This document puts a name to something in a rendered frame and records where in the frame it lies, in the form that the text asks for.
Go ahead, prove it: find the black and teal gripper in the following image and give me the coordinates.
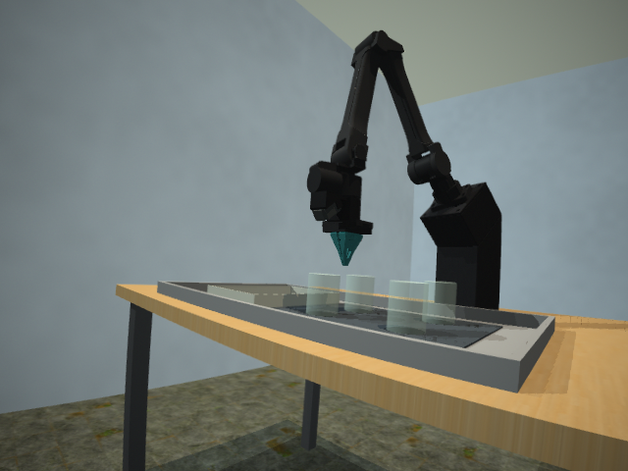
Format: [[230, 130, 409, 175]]
[[322, 213, 373, 266]]

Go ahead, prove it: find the beige shallow tray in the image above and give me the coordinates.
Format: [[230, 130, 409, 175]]
[[207, 285, 307, 307]]

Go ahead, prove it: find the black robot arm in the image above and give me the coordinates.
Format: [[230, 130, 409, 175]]
[[307, 30, 472, 221]]

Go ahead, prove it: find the clear glass jar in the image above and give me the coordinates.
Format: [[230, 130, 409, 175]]
[[306, 273, 340, 317], [344, 275, 375, 313], [424, 281, 457, 325], [387, 281, 429, 335]]

